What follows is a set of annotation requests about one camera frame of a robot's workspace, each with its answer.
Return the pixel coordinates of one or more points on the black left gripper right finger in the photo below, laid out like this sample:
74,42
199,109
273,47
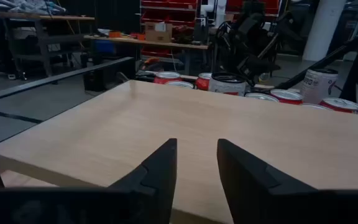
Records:
253,193

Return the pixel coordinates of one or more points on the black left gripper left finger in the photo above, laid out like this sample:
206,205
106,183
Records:
154,193

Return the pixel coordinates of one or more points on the red soda can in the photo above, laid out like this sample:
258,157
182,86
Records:
166,77
315,107
180,85
286,96
340,105
204,82
261,97

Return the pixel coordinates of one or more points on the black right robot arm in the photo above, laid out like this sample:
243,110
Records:
247,34

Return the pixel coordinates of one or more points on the wooden shelf with black legs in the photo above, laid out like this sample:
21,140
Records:
197,124

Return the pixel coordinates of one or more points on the white machine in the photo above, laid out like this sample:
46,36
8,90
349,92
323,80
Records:
214,9

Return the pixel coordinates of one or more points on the white column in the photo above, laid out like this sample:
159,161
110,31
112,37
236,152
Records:
323,28

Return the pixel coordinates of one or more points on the long wooden table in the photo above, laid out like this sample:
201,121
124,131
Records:
166,43

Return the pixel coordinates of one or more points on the red storage bin rack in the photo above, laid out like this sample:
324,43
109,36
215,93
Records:
166,15

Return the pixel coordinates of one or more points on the cardboard box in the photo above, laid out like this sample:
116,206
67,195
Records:
158,32

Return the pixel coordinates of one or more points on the small orange container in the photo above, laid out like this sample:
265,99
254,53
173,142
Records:
115,34

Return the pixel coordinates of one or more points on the long black metal bar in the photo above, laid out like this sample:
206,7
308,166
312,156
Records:
57,79

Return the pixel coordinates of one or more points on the blue bin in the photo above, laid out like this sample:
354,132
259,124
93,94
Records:
104,46

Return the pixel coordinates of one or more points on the wooden workbench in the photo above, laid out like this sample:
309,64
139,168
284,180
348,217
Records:
42,17

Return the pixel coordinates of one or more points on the pile of fabric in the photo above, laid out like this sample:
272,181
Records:
26,6

